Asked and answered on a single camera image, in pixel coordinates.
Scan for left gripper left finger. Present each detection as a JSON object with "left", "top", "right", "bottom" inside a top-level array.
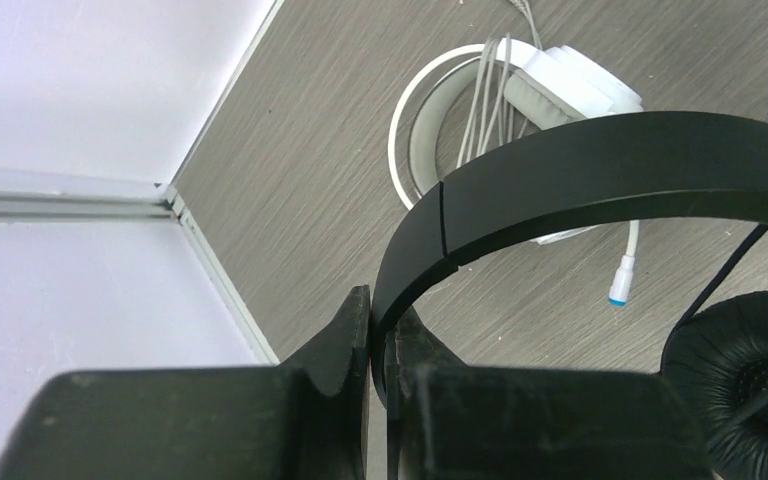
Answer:
[{"left": 0, "top": 286, "right": 370, "bottom": 479}]

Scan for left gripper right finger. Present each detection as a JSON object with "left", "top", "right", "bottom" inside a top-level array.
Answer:
[{"left": 385, "top": 310, "right": 712, "bottom": 479}]

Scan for black headphones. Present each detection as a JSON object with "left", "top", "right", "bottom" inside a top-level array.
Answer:
[{"left": 370, "top": 111, "right": 768, "bottom": 479}]

